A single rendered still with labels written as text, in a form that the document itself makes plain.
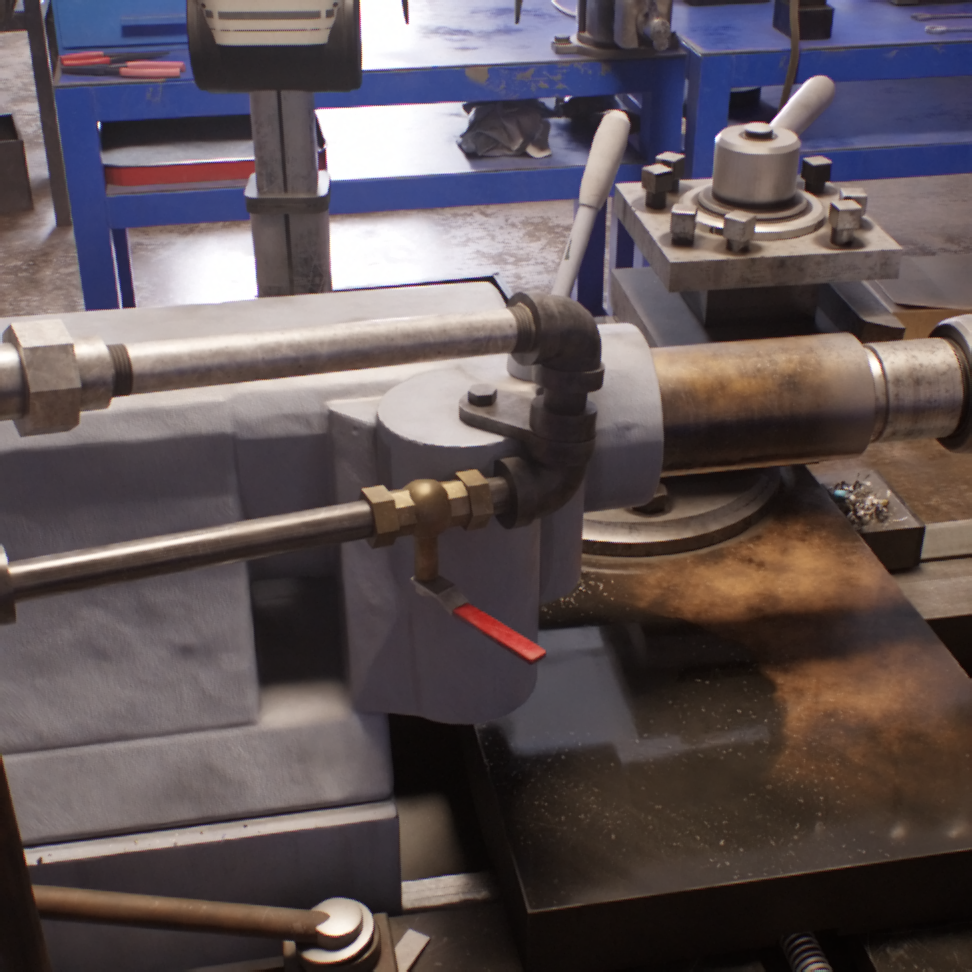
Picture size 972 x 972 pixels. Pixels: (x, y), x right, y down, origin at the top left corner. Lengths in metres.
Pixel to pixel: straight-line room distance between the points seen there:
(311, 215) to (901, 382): 1.22
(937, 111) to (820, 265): 2.12
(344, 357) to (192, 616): 0.23
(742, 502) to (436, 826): 0.33
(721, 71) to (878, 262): 1.70
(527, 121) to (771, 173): 1.71
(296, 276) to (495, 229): 2.33
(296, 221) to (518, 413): 1.31
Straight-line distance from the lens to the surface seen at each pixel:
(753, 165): 1.09
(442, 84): 2.64
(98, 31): 2.77
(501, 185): 2.71
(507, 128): 2.76
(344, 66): 1.95
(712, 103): 2.77
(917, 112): 3.16
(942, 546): 1.31
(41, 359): 0.60
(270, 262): 2.06
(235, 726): 0.85
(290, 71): 1.96
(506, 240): 4.27
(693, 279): 1.04
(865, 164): 2.92
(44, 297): 4.05
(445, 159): 2.76
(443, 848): 1.15
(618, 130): 0.82
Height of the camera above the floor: 1.51
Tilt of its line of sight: 30 degrees down
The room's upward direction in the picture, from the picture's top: straight up
